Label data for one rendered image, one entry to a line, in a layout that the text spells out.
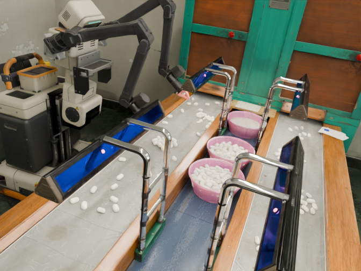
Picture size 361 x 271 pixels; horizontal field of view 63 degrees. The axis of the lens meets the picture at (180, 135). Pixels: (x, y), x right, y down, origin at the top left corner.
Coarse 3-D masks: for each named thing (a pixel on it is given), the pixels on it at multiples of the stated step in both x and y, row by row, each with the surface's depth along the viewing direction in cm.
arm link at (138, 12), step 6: (150, 0) 172; (156, 0) 170; (162, 0) 169; (168, 0) 171; (138, 6) 177; (144, 6) 175; (150, 6) 174; (156, 6) 174; (162, 6) 171; (174, 6) 173; (132, 12) 179; (138, 12) 178; (144, 12) 177; (120, 18) 182; (126, 18) 181; (132, 18) 180; (108, 24) 184
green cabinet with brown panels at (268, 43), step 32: (192, 0) 212; (224, 0) 205; (256, 0) 196; (320, 0) 183; (352, 0) 177; (192, 32) 222; (224, 32) 212; (256, 32) 204; (288, 32) 196; (320, 32) 190; (352, 32) 184; (192, 64) 232; (256, 64) 213; (288, 64) 204; (320, 64) 198; (352, 64) 191; (288, 96) 214; (320, 96) 206; (352, 96) 198
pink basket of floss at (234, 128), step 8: (232, 112) 208; (240, 112) 211; (248, 112) 211; (256, 120) 209; (232, 128) 197; (248, 128) 188; (256, 128) 189; (240, 136) 196; (248, 136) 194; (256, 136) 197
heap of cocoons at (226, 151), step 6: (216, 144) 171; (222, 144) 172; (228, 144) 172; (216, 150) 165; (222, 150) 166; (228, 150) 170; (234, 150) 167; (240, 150) 168; (246, 150) 168; (210, 156) 161; (222, 156) 159; (228, 156) 161; (234, 156) 164
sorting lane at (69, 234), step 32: (192, 96) 235; (192, 128) 186; (128, 160) 147; (160, 160) 150; (96, 192) 124; (128, 192) 126; (64, 224) 107; (96, 224) 109; (128, 224) 110; (0, 256) 93; (32, 256) 94; (64, 256) 96; (96, 256) 97
